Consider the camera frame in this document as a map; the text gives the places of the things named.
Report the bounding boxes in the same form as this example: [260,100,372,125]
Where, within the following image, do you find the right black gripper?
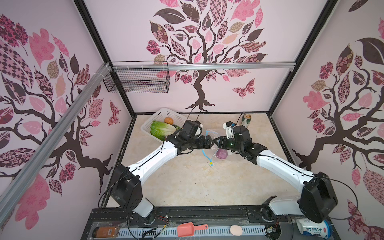
[212,135,243,154]

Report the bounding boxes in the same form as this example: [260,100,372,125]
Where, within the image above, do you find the clear zip top bag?
[201,128,241,168]

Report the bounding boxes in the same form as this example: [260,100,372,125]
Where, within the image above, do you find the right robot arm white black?
[214,126,339,223]

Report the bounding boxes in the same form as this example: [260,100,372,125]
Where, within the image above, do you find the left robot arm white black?
[110,120,214,218]

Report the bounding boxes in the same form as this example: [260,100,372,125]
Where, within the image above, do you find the white plastic perforated basket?
[141,108,187,143]

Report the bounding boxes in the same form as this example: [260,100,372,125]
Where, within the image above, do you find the green beverage can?
[241,114,252,128]

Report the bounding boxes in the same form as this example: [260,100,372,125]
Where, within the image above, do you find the small orange fruit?
[164,117,174,125]

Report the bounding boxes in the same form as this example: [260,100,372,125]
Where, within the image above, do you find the green napa cabbage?
[150,121,177,141]

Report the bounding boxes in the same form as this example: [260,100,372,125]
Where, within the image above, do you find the beige oval sponge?
[230,225,243,236]

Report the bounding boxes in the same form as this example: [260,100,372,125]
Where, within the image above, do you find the pink plastic scoop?
[177,222,209,238]

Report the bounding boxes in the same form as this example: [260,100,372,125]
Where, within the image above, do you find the white yogurt bottle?
[296,218,332,240]

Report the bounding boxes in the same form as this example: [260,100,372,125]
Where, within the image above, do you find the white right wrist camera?
[223,121,235,139]

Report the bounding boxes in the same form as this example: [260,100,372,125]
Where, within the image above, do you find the black wire wall basket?
[103,60,171,94]

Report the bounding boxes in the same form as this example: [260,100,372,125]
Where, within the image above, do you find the silver aluminium rail back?
[113,62,296,71]

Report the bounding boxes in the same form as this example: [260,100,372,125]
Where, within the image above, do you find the silver aluminium rail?
[1,63,110,224]
[113,62,296,71]

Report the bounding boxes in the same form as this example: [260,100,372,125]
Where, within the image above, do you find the white cable tray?
[117,226,267,240]

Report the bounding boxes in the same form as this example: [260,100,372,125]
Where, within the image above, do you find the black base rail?
[81,205,294,240]

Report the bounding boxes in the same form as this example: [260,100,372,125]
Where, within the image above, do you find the silver aluminium rail left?
[1,63,110,224]

